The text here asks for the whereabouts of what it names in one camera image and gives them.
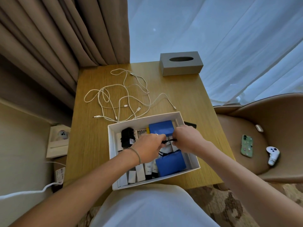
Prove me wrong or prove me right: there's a person's right hand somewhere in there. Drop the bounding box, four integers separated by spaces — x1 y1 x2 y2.
172 126 206 154

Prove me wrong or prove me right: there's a person's left hand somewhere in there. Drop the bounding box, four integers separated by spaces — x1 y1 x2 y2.
130 133 167 164

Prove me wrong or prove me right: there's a black cable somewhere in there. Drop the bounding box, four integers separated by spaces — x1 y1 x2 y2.
158 138 178 157

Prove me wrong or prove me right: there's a person's right forearm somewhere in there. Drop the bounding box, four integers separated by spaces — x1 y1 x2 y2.
199 139 303 227

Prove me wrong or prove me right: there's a person's left forearm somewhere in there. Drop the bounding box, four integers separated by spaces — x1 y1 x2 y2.
9 149 140 227

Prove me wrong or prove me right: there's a blue battery pack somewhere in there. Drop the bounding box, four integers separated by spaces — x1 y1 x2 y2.
148 120 176 137
155 150 187 178

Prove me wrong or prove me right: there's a black power adapter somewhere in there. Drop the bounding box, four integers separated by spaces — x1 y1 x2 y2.
120 127 136 149

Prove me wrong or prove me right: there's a small white carton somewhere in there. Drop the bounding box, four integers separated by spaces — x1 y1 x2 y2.
135 164 146 182
128 167 137 185

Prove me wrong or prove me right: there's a person's white garment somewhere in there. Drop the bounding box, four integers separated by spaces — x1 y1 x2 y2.
89 184 221 227

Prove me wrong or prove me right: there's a green phone case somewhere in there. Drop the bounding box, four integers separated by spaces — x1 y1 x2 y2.
241 134 254 158

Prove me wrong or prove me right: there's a grey tissue box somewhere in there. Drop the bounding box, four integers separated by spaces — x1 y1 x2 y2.
159 51 204 76

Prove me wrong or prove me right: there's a white handheld controller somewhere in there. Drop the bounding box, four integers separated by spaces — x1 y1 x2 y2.
266 146 281 166

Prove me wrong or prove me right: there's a white toy packaging box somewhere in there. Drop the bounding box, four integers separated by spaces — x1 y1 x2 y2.
46 125 71 159

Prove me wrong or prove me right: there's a brown leather armchair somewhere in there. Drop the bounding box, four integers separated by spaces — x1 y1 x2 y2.
213 93 303 184

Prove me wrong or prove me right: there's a brown cardboard box white label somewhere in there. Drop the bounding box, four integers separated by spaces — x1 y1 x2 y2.
52 156 67 193

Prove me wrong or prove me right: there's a white sheer curtain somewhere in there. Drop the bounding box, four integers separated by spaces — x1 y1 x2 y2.
127 0 303 107

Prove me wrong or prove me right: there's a brown curtain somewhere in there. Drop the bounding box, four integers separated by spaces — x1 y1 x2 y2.
0 0 131 127

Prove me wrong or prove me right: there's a thin silver bracelet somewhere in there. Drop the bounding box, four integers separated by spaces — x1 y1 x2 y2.
127 147 141 165

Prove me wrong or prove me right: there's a white charging cable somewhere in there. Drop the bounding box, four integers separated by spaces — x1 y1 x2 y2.
84 85 142 123
118 93 177 111
110 68 151 107

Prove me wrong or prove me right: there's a thick white cord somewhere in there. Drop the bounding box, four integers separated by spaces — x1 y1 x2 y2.
0 181 64 201

